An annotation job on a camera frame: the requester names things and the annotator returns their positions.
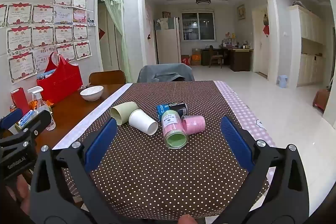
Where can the red door ornament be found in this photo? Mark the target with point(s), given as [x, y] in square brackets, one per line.
[266, 29]

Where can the group of wall certificates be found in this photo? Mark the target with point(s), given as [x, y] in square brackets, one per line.
[42, 29]

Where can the dark wooden desk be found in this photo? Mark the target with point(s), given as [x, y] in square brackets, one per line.
[240, 58]

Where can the green paper cup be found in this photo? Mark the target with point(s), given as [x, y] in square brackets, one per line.
[120, 111]

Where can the grey jacket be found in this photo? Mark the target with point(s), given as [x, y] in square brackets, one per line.
[157, 73]

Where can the clear spray bottle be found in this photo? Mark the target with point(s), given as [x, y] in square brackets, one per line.
[39, 99]

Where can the brown dotted tablecloth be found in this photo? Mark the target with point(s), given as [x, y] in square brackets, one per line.
[157, 174]

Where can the white tall cabinet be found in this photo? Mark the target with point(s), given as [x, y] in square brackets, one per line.
[309, 29]

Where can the white paper cup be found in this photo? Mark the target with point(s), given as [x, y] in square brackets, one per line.
[140, 120]

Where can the pink checked tablecloth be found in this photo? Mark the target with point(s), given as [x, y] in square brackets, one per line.
[236, 100]

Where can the brown cardboard box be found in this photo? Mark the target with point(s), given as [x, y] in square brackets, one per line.
[196, 57]

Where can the clear jar green lid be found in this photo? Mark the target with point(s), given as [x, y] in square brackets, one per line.
[170, 125]

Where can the small framed wall picture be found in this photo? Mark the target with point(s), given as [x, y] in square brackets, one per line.
[241, 12]

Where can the person's right hand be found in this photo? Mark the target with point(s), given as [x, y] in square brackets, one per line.
[187, 219]

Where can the dark wooden chair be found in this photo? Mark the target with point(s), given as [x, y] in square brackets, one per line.
[215, 57]

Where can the red cardboard box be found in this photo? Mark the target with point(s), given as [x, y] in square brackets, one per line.
[185, 59]

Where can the white door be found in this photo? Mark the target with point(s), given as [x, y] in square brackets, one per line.
[260, 50]

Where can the white refrigerator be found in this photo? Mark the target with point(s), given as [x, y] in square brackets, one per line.
[166, 43]

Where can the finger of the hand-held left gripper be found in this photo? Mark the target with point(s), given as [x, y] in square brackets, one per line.
[10, 119]
[39, 119]

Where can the blue plastic stool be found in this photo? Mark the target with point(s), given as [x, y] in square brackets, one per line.
[282, 81]

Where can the person's left hand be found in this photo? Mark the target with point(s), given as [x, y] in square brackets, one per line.
[17, 195]

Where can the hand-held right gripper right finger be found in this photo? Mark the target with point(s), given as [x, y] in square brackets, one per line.
[236, 140]

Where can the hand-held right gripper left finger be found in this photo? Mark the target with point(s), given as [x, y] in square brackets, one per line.
[101, 144]

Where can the blue and black can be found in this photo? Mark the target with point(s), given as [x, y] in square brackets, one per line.
[178, 107]

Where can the red felt bag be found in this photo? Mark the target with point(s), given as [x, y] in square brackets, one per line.
[61, 82]

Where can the window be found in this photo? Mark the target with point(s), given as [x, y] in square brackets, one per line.
[198, 26]

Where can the pink plastic cup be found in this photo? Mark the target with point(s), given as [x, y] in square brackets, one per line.
[195, 123]

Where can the white and blue packet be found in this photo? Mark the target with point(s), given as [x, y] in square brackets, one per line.
[27, 117]

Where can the white bowl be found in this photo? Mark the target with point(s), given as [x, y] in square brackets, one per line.
[92, 94]

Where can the green door curtain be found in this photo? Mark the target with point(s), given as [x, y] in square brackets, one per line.
[126, 56]

